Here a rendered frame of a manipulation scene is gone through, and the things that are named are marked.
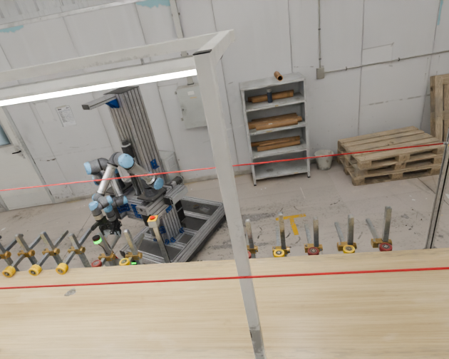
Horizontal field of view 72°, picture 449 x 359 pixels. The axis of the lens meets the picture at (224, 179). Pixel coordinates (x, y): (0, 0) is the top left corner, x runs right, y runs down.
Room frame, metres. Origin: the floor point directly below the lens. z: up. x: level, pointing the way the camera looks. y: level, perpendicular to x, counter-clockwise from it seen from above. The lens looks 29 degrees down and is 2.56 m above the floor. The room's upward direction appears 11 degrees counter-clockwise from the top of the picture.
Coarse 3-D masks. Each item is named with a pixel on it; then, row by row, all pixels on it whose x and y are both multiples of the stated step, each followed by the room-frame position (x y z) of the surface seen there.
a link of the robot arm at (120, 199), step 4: (100, 160) 2.68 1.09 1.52; (104, 160) 2.69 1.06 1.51; (100, 164) 2.66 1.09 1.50; (104, 164) 2.67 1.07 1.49; (104, 168) 2.66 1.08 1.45; (112, 180) 2.62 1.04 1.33; (116, 180) 2.63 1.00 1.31; (112, 184) 2.60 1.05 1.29; (116, 184) 2.61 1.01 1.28; (112, 188) 2.60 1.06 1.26; (116, 188) 2.59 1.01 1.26; (120, 188) 2.62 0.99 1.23; (116, 192) 2.57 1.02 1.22; (120, 192) 2.58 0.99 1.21; (116, 196) 2.56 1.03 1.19; (120, 196) 2.56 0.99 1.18; (124, 196) 2.58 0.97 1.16; (116, 200) 2.54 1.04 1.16; (120, 200) 2.54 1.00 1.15; (124, 200) 2.54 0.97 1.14; (116, 204) 2.51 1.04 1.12; (120, 204) 2.53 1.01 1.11
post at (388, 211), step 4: (388, 208) 1.68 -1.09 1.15; (384, 212) 1.71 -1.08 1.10; (388, 212) 1.68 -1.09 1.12; (384, 216) 1.70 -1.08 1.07; (388, 216) 1.68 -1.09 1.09; (384, 220) 1.70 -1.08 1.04; (388, 220) 1.68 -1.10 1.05; (384, 224) 1.69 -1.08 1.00; (388, 224) 1.67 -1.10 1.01; (384, 228) 1.68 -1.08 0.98; (388, 228) 1.67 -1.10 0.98; (384, 232) 1.68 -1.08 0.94; (388, 232) 1.67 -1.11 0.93; (384, 236) 1.68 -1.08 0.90; (384, 240) 1.68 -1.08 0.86
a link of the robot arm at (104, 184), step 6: (108, 162) 2.53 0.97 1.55; (108, 168) 2.50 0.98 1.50; (114, 168) 2.52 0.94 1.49; (108, 174) 2.48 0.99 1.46; (102, 180) 2.45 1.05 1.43; (108, 180) 2.46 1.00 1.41; (102, 186) 2.42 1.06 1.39; (96, 192) 2.40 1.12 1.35; (102, 192) 2.39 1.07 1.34; (96, 198) 2.35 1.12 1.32
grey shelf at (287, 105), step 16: (256, 80) 4.56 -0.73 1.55; (272, 80) 4.36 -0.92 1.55; (288, 80) 4.19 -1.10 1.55; (304, 80) 4.16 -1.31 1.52; (304, 96) 4.16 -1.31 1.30; (256, 112) 4.64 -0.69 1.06; (272, 112) 4.62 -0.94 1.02; (288, 112) 4.61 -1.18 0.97; (304, 112) 4.33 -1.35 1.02; (272, 128) 4.25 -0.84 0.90; (288, 128) 4.19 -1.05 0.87; (304, 128) 4.37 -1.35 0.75; (304, 144) 4.31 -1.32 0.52; (256, 160) 4.65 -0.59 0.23; (272, 160) 4.63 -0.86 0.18; (288, 160) 4.61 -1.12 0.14; (304, 160) 4.48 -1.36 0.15; (256, 176) 4.29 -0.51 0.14; (272, 176) 4.21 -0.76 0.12
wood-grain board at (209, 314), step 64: (320, 256) 1.60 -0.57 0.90; (384, 256) 1.49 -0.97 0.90; (448, 256) 1.39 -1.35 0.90; (0, 320) 1.59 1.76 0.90; (64, 320) 1.48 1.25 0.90; (128, 320) 1.38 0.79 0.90; (192, 320) 1.29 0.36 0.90; (320, 320) 1.12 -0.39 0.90; (384, 320) 1.05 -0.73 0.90; (448, 320) 0.98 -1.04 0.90
